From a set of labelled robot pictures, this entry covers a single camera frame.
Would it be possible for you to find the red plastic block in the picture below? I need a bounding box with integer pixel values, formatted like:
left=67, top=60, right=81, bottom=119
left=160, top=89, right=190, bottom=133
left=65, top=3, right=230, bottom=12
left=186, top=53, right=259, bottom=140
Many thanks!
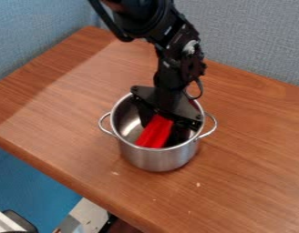
left=135, top=115, right=174, bottom=148

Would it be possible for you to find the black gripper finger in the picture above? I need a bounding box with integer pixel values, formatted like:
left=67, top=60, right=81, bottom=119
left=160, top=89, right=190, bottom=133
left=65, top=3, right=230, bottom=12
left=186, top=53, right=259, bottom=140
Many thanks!
left=132, top=97, right=156, bottom=127
left=168, top=119, right=191, bottom=147

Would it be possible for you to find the stainless steel pot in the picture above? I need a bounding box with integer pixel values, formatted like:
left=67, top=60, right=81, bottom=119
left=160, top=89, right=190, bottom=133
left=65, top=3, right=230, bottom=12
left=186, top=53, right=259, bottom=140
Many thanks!
left=99, top=94, right=218, bottom=172

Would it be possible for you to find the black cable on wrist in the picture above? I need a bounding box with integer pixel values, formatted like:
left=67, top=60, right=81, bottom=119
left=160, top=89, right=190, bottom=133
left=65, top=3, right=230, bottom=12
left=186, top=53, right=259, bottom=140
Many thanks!
left=183, top=76, right=206, bottom=101

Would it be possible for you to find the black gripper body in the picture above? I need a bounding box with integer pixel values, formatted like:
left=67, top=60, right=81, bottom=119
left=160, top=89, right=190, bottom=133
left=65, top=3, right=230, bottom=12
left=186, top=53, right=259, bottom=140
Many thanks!
left=129, top=71, right=204, bottom=123

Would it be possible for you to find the black and white object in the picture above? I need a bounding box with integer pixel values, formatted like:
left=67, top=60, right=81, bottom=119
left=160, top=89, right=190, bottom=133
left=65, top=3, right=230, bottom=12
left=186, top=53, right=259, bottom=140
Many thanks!
left=0, top=209, right=38, bottom=233

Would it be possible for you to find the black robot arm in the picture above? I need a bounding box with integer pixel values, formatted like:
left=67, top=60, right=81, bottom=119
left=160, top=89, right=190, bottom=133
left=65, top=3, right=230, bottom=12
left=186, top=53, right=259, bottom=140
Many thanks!
left=88, top=0, right=207, bottom=148

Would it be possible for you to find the white table leg frame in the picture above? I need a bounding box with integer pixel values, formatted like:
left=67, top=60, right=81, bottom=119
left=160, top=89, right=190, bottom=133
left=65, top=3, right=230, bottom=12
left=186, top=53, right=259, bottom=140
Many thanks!
left=52, top=198, right=108, bottom=233

